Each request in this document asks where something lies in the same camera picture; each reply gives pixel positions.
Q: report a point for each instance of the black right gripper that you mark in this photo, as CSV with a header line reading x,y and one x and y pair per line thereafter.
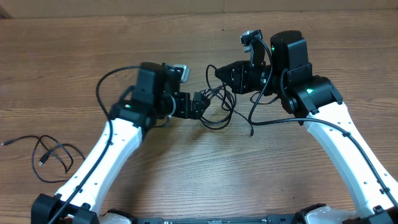
x,y
239,84

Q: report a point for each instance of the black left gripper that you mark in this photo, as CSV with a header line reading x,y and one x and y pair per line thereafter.
x,y
195,109

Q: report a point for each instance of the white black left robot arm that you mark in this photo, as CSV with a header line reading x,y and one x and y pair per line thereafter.
x,y
156,95

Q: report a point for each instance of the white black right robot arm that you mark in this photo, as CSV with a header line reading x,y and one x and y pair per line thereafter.
x,y
282,67

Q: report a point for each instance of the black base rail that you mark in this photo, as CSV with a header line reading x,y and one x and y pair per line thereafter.
x,y
269,219

